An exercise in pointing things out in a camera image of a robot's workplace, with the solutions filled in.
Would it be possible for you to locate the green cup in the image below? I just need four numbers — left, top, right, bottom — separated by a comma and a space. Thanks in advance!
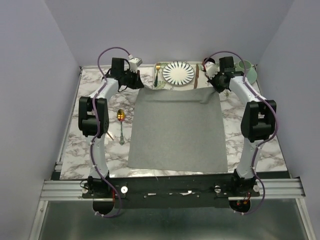
236, 60, 252, 75

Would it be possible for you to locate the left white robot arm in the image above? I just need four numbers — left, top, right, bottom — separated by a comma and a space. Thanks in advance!
78, 56, 144, 198

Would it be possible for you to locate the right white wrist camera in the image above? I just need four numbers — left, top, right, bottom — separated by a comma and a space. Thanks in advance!
203, 61, 219, 79

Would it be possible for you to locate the green saucer plate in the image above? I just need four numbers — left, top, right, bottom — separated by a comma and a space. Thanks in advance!
246, 64, 258, 85

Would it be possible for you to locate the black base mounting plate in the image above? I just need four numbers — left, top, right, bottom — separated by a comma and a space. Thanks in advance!
82, 173, 261, 209

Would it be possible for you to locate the striped white plate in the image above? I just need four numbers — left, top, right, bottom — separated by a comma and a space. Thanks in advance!
162, 61, 195, 87

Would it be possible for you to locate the iridescent gold spoon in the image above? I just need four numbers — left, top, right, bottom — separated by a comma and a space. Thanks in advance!
117, 109, 126, 146

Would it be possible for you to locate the floral serving tray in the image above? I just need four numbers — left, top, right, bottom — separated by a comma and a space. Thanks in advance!
147, 61, 222, 103

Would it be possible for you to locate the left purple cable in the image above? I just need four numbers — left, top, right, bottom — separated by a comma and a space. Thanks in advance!
89, 47, 132, 220

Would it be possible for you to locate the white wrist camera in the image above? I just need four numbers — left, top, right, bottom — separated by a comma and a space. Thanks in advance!
128, 57, 143, 73
203, 61, 219, 79

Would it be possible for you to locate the aluminium frame rail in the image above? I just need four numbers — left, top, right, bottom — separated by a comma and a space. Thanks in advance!
40, 178, 306, 201

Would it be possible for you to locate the copper knife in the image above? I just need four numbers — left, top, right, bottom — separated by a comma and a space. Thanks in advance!
193, 64, 200, 89

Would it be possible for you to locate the gold green-handled fork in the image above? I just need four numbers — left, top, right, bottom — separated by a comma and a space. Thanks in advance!
153, 62, 161, 88

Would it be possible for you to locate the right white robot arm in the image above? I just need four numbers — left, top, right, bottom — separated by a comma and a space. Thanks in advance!
202, 56, 277, 196

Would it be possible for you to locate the orange black mug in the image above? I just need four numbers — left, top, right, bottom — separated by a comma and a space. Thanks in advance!
202, 57, 216, 65

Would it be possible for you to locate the grey cloth napkin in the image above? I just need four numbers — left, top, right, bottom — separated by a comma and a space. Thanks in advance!
128, 87, 228, 173

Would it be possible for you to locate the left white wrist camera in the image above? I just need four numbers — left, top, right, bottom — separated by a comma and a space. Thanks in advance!
128, 57, 143, 73

